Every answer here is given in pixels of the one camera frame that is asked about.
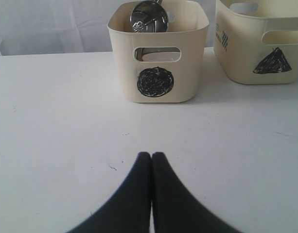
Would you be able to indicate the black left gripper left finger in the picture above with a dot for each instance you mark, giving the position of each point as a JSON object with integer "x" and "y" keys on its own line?
{"x": 128, "y": 210}

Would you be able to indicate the cream bin with circle mark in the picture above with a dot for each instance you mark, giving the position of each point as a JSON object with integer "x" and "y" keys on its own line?
{"x": 157, "y": 81}

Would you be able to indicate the steel mug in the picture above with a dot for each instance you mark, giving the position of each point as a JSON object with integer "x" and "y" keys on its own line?
{"x": 149, "y": 16}

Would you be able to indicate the cream bin with triangle mark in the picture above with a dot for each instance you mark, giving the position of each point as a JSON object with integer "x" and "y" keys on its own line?
{"x": 259, "y": 47}

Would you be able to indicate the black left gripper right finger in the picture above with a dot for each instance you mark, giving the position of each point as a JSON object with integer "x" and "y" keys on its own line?
{"x": 175, "y": 209}

